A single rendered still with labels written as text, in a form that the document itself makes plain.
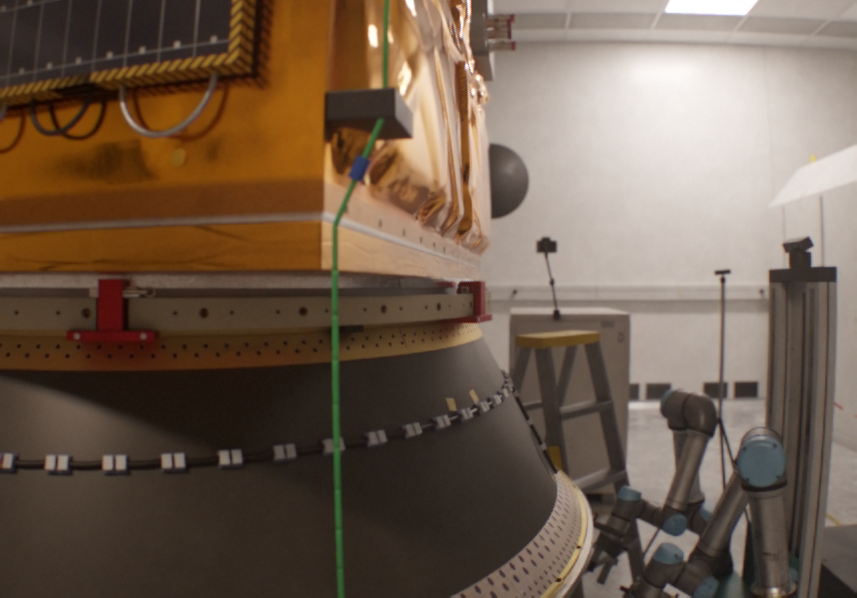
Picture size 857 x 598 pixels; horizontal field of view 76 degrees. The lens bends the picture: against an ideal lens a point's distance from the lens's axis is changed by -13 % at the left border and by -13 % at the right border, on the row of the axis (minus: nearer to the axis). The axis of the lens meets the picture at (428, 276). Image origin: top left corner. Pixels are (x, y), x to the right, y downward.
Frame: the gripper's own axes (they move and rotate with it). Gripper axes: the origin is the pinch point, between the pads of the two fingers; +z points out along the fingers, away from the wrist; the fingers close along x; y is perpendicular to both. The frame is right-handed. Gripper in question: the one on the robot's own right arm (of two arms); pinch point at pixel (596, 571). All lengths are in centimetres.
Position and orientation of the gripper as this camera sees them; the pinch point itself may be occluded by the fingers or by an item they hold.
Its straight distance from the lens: 229.9
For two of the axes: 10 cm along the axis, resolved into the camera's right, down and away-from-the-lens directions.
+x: -0.3, 1.4, 9.9
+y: 9.2, 4.0, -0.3
